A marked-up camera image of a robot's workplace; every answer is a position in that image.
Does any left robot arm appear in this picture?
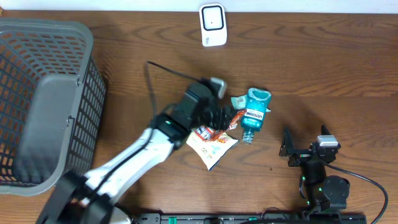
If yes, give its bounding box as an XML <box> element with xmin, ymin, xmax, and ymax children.
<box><xmin>37</xmin><ymin>78</ymin><xmax>236</xmax><ymax>223</ymax></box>

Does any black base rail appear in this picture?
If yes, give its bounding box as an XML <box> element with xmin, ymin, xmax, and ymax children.
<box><xmin>132</xmin><ymin>212</ymin><xmax>367</xmax><ymax>224</ymax></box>

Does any red orange snack bar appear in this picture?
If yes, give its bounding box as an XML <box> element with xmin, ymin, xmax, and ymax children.
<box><xmin>203</xmin><ymin>109</ymin><xmax>246</xmax><ymax>141</ymax></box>

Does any light teal snack packet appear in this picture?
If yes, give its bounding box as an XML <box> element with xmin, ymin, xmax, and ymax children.
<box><xmin>231</xmin><ymin>95</ymin><xmax>271</xmax><ymax>113</ymax></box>

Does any white barcode scanner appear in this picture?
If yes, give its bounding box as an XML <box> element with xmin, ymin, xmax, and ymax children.
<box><xmin>199</xmin><ymin>4</ymin><xmax>228</xmax><ymax>47</ymax></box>

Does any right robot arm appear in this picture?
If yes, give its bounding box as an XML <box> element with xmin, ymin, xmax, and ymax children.
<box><xmin>279</xmin><ymin>125</ymin><xmax>350</xmax><ymax>223</ymax></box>

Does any blue mouthwash bottle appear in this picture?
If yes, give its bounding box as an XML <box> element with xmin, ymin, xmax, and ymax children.
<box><xmin>241</xmin><ymin>88</ymin><xmax>272</xmax><ymax>144</ymax></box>

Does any grey plastic shopping basket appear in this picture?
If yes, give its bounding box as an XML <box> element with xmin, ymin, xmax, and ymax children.
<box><xmin>1</xmin><ymin>18</ymin><xmax>106</xmax><ymax>196</ymax></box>

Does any large yellow snack bag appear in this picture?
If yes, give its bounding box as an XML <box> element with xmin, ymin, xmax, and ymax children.
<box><xmin>186</xmin><ymin>126</ymin><xmax>239</xmax><ymax>170</ymax></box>

